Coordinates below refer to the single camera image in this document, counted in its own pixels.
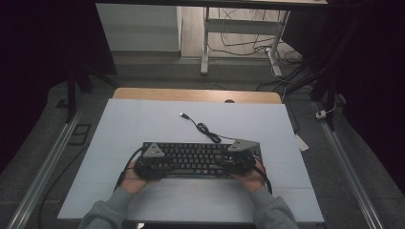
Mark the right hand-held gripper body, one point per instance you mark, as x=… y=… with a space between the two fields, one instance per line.
x=238 y=160

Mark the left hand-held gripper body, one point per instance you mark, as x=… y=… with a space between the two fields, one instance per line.
x=151 y=165

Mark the black computer keyboard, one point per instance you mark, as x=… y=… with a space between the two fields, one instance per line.
x=191 y=159

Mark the person's left hand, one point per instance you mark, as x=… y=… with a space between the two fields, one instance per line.
x=133 y=183

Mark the person's right hand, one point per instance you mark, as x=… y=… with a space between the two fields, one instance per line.
x=253 y=181

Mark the white board mat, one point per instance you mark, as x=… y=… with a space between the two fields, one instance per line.
x=127 y=127

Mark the white paper tag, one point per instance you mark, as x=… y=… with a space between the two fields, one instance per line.
x=302 y=143

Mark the black device with screen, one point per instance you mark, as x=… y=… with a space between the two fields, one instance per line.
x=191 y=225

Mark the wooden table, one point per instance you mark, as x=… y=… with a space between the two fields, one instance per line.
x=191 y=94

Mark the small white box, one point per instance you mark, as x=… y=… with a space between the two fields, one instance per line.
x=321 y=114

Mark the black stand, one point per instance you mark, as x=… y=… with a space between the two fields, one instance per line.
x=71 y=95
x=324 y=89

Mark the black floor frame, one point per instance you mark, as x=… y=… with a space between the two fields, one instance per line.
x=78 y=135

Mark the aluminium rail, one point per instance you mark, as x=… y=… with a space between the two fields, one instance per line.
x=347 y=165
x=47 y=165

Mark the white desk frame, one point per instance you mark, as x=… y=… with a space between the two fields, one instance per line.
x=242 y=26

